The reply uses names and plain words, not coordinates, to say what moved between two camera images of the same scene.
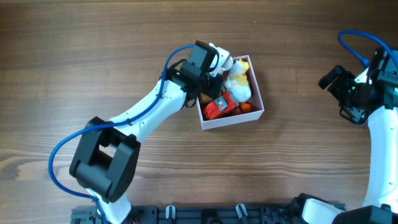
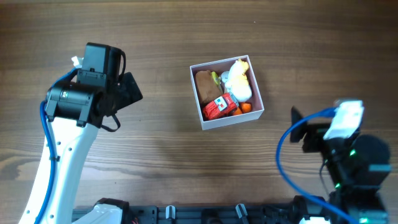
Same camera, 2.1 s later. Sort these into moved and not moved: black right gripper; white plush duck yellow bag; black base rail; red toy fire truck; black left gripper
Moved: black right gripper; black left gripper
Not moved: black base rail; white plush duck yellow bag; red toy fire truck
